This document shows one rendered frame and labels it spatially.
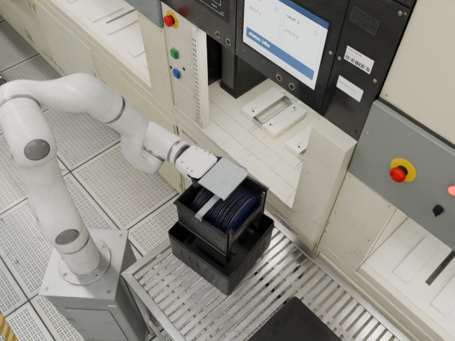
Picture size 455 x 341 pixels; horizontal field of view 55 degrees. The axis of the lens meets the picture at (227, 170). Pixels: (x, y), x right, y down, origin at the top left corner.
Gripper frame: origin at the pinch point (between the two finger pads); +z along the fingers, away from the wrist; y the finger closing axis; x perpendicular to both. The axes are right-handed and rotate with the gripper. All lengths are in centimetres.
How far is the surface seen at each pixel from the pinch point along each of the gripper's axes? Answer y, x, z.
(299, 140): -54, -31, -1
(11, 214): 30, -122, -137
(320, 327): 6, -36, 45
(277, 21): -27.4, 39.1, -3.5
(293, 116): -63, -31, -10
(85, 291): 43, -46, -28
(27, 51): -71, -121, -255
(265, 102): -63, -31, -25
